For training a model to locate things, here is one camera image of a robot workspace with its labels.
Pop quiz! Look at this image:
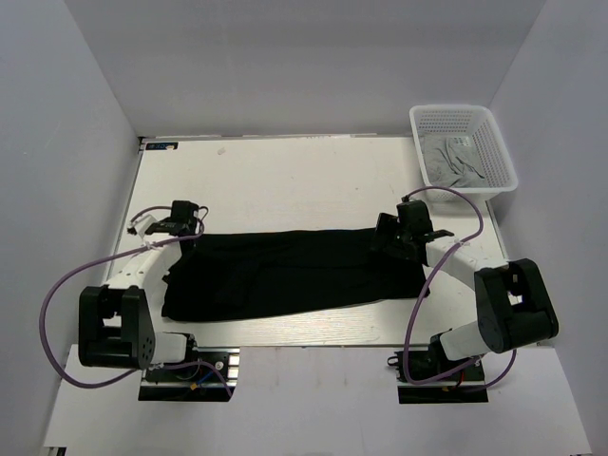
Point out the black t shirt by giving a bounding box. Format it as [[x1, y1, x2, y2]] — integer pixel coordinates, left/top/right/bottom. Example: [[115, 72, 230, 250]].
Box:
[[161, 228, 426, 323]]

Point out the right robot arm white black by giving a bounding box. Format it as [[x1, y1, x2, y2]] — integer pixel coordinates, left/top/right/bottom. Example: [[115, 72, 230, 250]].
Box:
[[372, 213, 560, 363]]

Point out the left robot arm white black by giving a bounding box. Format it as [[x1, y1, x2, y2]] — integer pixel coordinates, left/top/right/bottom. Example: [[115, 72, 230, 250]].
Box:
[[78, 210, 202, 371]]

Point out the blue label sticker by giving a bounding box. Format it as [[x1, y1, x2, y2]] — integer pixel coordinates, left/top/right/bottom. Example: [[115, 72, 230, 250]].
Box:
[[144, 142, 179, 151]]

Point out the grey t shirt in basket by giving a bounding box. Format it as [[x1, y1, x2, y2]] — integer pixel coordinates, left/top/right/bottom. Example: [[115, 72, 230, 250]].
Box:
[[420, 135, 487, 188]]

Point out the white plastic basket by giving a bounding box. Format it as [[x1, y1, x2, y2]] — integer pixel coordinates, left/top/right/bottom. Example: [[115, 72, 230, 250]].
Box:
[[409, 104, 519, 201]]

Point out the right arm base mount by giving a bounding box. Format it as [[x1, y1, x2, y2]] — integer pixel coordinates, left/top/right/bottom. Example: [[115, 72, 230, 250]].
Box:
[[387, 350, 488, 405]]

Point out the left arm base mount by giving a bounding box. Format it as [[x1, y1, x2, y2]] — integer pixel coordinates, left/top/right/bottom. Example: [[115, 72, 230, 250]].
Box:
[[138, 347, 240, 403]]

